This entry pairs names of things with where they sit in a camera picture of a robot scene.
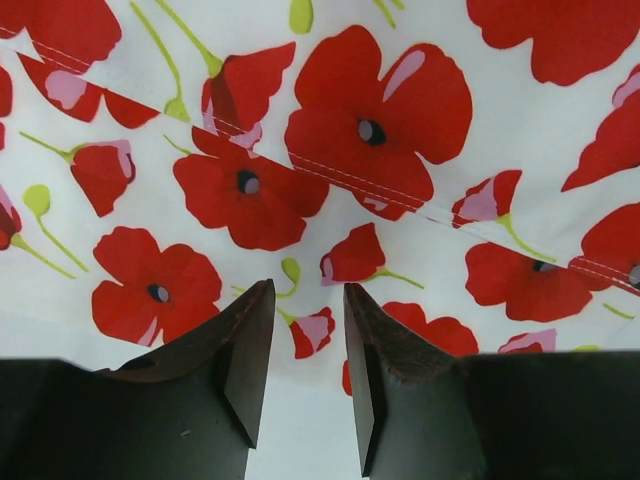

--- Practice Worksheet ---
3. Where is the white red floral skirt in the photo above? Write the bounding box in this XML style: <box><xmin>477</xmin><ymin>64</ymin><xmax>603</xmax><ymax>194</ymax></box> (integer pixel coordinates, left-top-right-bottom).
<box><xmin>0</xmin><ymin>0</ymin><xmax>640</xmax><ymax>401</ymax></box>

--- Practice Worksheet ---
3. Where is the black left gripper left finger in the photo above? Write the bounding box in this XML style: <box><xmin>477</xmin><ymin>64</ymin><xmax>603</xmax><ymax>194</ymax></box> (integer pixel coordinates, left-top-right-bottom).
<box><xmin>1</xmin><ymin>280</ymin><xmax>275</xmax><ymax>479</ymax></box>

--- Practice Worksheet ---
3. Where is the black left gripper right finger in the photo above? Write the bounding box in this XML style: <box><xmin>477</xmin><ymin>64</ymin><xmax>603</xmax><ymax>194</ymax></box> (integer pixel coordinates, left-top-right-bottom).
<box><xmin>344</xmin><ymin>283</ymin><xmax>639</xmax><ymax>479</ymax></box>

